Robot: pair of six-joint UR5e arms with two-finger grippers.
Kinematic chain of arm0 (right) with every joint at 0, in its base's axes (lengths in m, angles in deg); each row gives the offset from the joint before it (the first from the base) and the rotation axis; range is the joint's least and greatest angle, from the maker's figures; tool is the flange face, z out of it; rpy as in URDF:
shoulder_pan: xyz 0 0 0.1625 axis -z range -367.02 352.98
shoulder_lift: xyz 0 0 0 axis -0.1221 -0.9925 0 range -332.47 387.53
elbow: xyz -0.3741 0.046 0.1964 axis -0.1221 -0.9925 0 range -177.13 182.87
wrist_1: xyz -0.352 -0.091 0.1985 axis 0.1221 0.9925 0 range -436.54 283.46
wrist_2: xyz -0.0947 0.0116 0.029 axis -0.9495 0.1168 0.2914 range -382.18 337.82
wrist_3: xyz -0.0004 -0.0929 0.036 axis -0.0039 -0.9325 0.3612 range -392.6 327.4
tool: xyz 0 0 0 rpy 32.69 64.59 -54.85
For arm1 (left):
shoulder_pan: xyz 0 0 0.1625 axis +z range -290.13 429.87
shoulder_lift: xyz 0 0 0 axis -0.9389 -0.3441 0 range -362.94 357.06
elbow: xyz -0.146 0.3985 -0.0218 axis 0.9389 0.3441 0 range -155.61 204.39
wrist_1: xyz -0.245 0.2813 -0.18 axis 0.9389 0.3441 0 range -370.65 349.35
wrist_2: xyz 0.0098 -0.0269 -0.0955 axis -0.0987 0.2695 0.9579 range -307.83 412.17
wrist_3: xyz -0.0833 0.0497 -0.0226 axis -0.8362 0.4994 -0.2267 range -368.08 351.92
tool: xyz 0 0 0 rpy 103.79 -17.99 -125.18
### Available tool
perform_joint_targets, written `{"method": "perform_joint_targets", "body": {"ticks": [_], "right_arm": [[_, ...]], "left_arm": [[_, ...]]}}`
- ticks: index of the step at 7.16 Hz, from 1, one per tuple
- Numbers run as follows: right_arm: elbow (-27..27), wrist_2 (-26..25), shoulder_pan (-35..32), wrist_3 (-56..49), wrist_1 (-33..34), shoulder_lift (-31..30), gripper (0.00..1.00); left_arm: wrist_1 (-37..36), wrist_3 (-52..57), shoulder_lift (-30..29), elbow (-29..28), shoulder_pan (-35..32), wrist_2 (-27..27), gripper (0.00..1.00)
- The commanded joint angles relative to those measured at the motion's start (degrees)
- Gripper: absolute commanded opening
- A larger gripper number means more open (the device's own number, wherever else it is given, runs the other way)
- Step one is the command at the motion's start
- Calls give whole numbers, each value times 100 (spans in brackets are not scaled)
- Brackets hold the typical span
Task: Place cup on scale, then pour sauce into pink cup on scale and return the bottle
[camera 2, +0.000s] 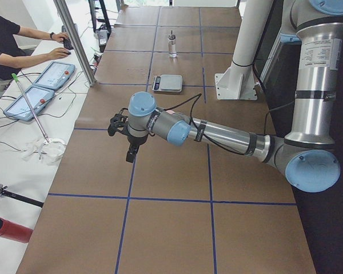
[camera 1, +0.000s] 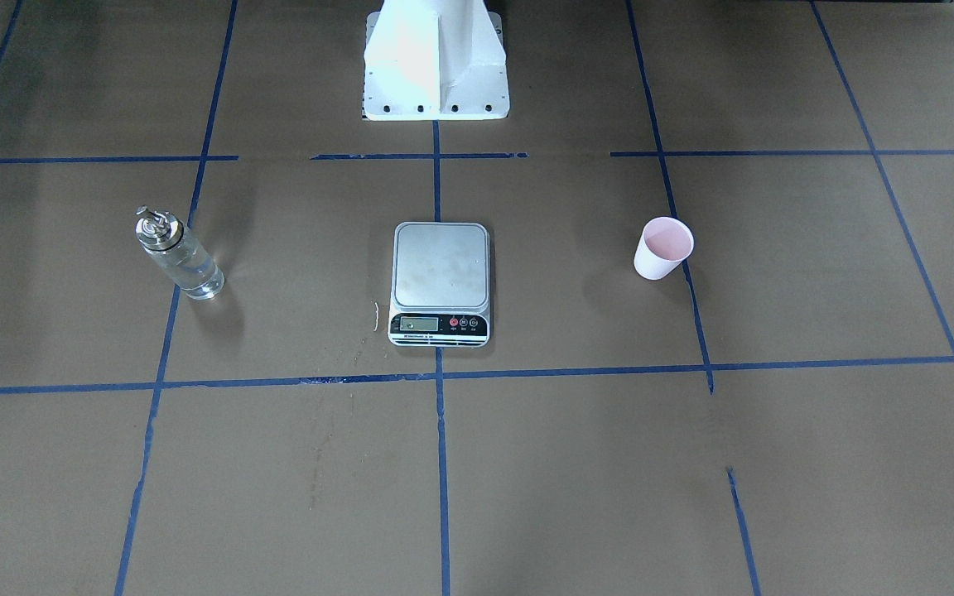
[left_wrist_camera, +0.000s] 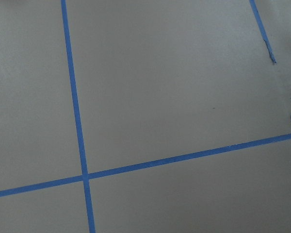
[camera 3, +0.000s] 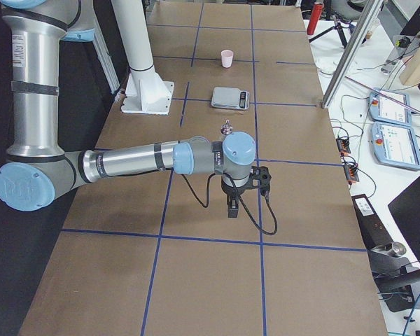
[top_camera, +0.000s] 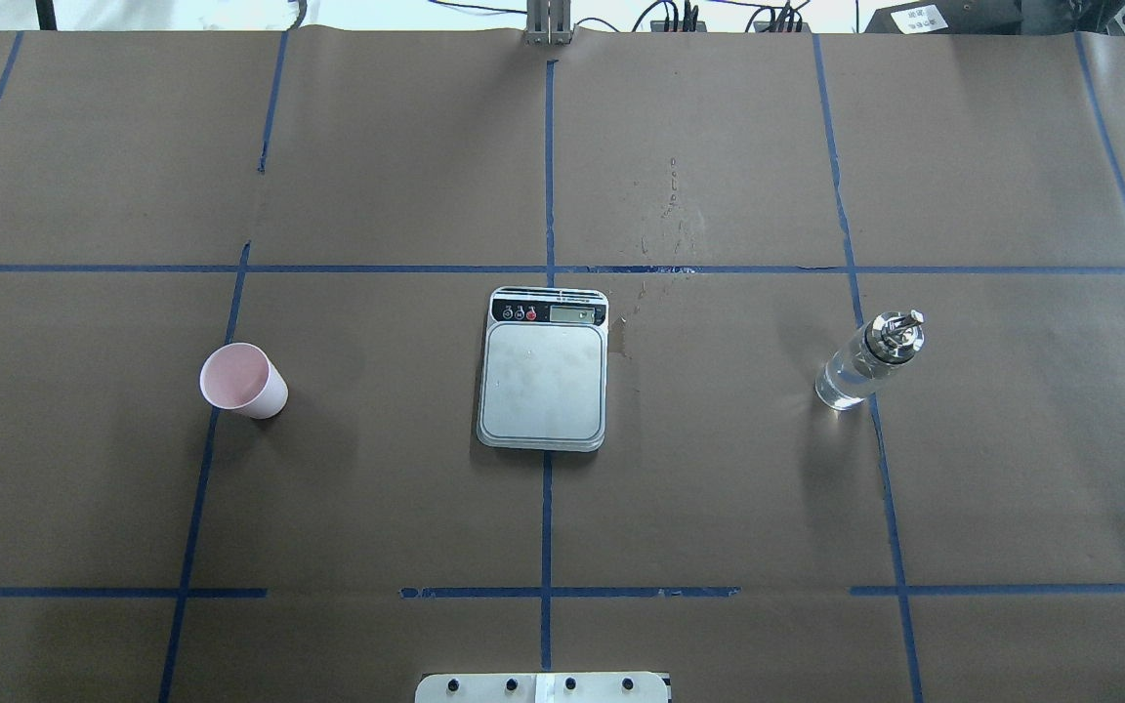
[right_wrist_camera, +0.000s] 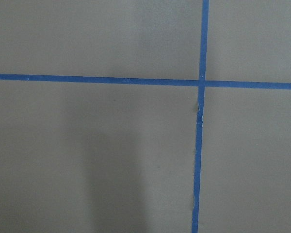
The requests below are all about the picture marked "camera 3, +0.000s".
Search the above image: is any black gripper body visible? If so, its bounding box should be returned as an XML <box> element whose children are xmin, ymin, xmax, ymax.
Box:
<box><xmin>221</xmin><ymin>174</ymin><xmax>249</xmax><ymax>196</ymax></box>

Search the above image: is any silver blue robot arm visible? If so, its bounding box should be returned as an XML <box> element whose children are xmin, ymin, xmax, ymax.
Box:
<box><xmin>0</xmin><ymin>1</ymin><xmax>260</xmax><ymax>217</ymax></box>

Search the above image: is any far blue teach pendant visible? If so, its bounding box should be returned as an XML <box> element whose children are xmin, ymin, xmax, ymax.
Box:
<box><xmin>369</xmin><ymin>92</ymin><xmax>412</xmax><ymax>125</ymax></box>

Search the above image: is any green handled air blow gun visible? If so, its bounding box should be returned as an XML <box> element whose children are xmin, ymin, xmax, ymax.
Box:
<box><xmin>345</xmin><ymin>76</ymin><xmax>420</xmax><ymax>115</ymax></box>

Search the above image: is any blue teach pendant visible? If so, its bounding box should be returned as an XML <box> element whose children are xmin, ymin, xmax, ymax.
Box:
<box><xmin>371</xmin><ymin>122</ymin><xmax>420</xmax><ymax>171</ymax></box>
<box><xmin>369</xmin><ymin>92</ymin><xmax>412</xmax><ymax>125</ymax></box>

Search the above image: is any pink plastic cup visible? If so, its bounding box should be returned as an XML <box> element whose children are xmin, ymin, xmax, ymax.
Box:
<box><xmin>220</xmin><ymin>50</ymin><xmax>234</xmax><ymax>69</ymax></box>

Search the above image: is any aluminium frame post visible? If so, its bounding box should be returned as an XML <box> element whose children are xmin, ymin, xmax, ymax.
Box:
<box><xmin>321</xmin><ymin>0</ymin><xmax>384</xmax><ymax>109</ymax></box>

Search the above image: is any grey digital kitchen scale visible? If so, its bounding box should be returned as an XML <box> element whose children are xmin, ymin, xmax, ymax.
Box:
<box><xmin>211</xmin><ymin>87</ymin><xmax>250</xmax><ymax>110</ymax></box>

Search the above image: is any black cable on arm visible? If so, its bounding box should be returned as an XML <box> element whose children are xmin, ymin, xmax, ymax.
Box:
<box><xmin>180</xmin><ymin>167</ymin><xmax>278</xmax><ymax>236</ymax></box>

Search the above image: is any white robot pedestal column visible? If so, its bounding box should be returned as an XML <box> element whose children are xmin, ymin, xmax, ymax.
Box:
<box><xmin>111</xmin><ymin>0</ymin><xmax>174</xmax><ymax>115</ymax></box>

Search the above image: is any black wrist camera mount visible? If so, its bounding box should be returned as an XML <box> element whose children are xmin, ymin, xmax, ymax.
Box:
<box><xmin>247</xmin><ymin>166</ymin><xmax>272</xmax><ymax>198</ymax></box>

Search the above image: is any orange black terminal block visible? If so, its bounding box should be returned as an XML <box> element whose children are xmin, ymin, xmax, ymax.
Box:
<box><xmin>344</xmin><ymin>162</ymin><xmax>359</xmax><ymax>185</ymax></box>
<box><xmin>336</xmin><ymin>137</ymin><xmax>351</xmax><ymax>155</ymax></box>

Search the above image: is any near blue teach pendant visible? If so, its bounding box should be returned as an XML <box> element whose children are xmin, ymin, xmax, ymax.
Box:
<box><xmin>371</xmin><ymin>122</ymin><xmax>420</xmax><ymax>171</ymax></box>

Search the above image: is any black box with white label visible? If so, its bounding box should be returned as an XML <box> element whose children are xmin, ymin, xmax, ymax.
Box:
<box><xmin>351</xmin><ymin>194</ymin><xmax>393</xmax><ymax>250</ymax></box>

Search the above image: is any red cylinder bottle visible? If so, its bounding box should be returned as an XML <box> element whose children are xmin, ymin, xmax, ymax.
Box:
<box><xmin>307</xmin><ymin>1</ymin><xmax>324</xmax><ymax>36</ymax></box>

